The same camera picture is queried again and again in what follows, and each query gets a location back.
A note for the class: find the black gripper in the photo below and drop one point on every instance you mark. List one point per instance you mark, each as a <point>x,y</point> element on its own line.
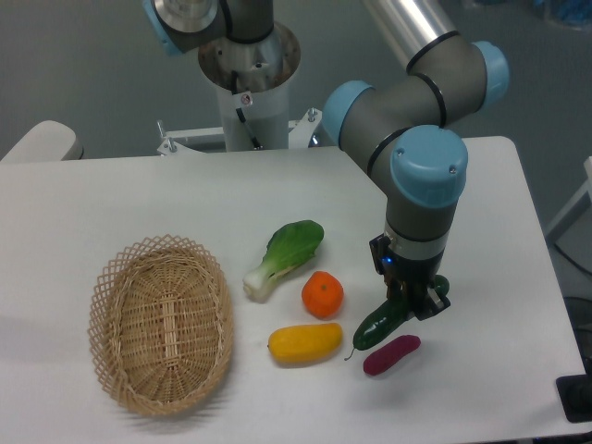
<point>415,281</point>

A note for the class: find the green cucumber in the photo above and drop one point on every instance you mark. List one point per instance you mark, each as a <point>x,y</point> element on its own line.
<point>384,320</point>

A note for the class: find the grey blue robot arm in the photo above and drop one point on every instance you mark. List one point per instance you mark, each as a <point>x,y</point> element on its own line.
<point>399,138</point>

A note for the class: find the purple sweet potato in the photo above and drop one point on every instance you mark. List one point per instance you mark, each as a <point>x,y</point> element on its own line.
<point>383,359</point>

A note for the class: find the orange tangerine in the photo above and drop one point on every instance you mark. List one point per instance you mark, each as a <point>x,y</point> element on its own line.
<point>322,295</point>

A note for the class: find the yellow mango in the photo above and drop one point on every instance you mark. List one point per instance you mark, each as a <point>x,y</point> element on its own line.
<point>303,344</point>

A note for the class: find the green bok choy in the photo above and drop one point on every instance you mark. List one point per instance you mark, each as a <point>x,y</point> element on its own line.
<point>289,247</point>

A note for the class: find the black device at edge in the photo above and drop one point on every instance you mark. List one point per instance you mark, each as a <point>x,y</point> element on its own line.
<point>575,395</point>

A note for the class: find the white furniture leg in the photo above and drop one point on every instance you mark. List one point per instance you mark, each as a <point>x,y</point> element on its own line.
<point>575,207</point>

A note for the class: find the woven wicker basket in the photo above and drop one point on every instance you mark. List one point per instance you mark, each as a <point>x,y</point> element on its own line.
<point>161,326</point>

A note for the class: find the white chair armrest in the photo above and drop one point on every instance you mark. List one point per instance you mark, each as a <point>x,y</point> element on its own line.
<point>48,141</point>

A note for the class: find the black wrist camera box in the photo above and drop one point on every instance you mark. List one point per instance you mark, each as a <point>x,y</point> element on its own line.
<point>381,254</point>

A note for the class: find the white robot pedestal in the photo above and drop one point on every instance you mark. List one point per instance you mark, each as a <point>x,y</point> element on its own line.
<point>252,86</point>

